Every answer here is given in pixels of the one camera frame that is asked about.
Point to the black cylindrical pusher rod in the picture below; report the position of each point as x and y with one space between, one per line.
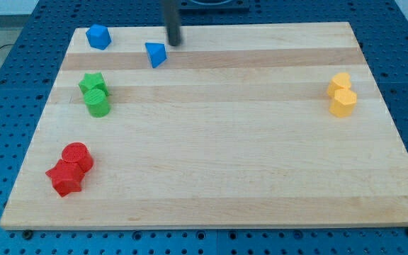
172 22

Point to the blue triangle block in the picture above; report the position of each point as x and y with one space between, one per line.
156 53

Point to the blue cube block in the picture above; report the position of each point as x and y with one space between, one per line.
98 36

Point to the green star block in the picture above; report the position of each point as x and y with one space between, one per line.
93 81

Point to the green cylinder block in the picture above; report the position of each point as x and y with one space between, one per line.
97 103

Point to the wooden board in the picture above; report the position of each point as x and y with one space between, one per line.
232 131

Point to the red cylinder block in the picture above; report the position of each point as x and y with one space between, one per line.
77 152

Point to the yellow heart block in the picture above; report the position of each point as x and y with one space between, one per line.
341 80

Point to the yellow hexagon block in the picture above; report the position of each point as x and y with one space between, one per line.
343 103

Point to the red star block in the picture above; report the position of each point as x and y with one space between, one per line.
66 177

